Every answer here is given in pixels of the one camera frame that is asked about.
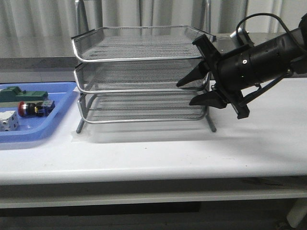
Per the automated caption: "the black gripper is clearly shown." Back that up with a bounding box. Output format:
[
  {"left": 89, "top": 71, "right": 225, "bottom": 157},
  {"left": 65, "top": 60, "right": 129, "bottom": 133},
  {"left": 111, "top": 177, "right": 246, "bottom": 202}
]
[{"left": 176, "top": 35, "right": 250, "bottom": 119}]

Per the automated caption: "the red emergency stop button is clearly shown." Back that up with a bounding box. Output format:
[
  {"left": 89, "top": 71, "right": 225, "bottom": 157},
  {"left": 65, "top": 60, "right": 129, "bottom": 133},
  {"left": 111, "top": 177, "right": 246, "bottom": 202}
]
[{"left": 17, "top": 100, "right": 55, "bottom": 117}]

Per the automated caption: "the silver mesh tray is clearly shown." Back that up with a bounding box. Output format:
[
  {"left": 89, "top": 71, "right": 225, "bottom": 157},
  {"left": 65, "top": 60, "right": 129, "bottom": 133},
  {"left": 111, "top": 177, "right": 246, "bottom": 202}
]
[
  {"left": 71, "top": 25, "right": 215, "bottom": 62},
  {"left": 77, "top": 91, "right": 208, "bottom": 124},
  {"left": 74, "top": 59, "right": 209, "bottom": 93}
]

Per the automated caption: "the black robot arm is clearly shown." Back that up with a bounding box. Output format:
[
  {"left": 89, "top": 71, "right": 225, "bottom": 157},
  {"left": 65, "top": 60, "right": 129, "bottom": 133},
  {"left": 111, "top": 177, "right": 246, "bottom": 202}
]
[{"left": 177, "top": 13, "right": 307, "bottom": 119}]

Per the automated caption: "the white table leg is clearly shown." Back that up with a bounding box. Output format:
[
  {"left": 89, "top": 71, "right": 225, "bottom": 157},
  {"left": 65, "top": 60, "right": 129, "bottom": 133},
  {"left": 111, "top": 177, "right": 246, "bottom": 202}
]
[{"left": 286, "top": 198, "right": 307, "bottom": 228}]

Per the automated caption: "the blue plastic tray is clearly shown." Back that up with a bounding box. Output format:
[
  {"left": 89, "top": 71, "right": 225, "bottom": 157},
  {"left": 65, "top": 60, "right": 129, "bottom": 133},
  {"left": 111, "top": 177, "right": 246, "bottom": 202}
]
[{"left": 0, "top": 82, "right": 78, "bottom": 144}]

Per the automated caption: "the green terminal block module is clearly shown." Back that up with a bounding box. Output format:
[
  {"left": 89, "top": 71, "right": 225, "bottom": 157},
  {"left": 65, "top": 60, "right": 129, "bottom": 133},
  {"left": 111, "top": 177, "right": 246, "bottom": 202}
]
[{"left": 0, "top": 86, "right": 48, "bottom": 103}]

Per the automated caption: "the white electrical connector block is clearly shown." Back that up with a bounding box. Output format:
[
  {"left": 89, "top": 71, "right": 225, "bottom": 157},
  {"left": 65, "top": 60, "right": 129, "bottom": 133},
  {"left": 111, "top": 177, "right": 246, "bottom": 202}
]
[{"left": 0, "top": 110, "right": 19, "bottom": 131}]

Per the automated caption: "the grey metal rack frame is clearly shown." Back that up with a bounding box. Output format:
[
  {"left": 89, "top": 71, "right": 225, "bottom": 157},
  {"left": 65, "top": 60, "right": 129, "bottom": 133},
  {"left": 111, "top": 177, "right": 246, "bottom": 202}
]
[{"left": 75, "top": 0, "right": 216, "bottom": 132}]

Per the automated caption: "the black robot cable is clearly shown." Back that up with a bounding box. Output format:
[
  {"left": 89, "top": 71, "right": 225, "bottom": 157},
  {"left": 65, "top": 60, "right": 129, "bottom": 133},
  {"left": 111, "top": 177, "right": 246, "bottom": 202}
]
[{"left": 236, "top": 12, "right": 298, "bottom": 46}]

